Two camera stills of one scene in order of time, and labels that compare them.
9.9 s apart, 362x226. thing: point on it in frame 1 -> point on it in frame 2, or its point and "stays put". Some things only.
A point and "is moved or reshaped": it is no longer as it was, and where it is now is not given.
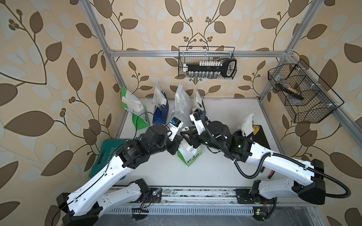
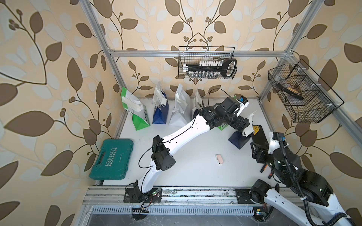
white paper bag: x=182 y=109 stays put
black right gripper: x=194 y=136 -> x=263 y=150
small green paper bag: x=187 y=153 is moved or reshaped
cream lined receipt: x=199 y=101 stays put
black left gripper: x=174 y=143 -> x=235 y=123
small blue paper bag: x=160 y=116 stays put
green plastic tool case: x=107 y=149 stays put
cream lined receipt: x=159 y=99 stays put
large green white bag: x=132 y=103 stays put
